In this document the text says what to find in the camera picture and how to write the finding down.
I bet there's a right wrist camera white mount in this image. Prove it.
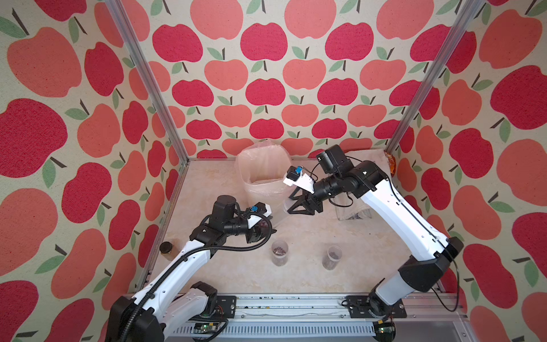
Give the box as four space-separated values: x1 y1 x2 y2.
283 166 315 194

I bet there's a brown jar black lid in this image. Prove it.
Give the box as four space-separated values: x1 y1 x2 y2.
160 241 180 262

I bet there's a right aluminium corner post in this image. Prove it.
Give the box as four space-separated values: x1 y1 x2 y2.
385 0 486 154

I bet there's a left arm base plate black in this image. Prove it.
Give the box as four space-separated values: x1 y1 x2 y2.
192 295 237 321

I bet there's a left clear jar of rosebuds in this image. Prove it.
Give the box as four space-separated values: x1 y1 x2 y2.
271 240 289 266

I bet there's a right clear jar of rosebuds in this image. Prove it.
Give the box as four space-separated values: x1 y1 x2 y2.
322 245 343 271

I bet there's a left aluminium corner post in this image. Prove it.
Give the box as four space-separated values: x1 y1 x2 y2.
105 0 189 167

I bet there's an aluminium front rail frame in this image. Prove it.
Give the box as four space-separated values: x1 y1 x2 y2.
165 294 478 341

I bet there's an aluminium corner post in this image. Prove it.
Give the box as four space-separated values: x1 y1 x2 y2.
385 0 486 154
105 0 189 167

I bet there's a cream trash bin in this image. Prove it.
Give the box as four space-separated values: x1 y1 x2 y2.
238 144 296 215

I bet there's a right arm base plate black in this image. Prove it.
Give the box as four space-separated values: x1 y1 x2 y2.
340 295 407 320

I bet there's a pink plastic bin liner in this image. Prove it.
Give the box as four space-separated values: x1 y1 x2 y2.
236 139 298 227

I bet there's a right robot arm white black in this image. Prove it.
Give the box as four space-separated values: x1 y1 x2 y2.
283 145 464 319

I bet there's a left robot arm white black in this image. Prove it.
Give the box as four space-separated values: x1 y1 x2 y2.
105 195 276 341

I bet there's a tall clear jar of rosebuds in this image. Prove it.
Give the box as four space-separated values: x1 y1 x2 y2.
268 199 294 229

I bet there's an orange snack packet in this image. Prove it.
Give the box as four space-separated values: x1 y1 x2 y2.
384 152 397 177

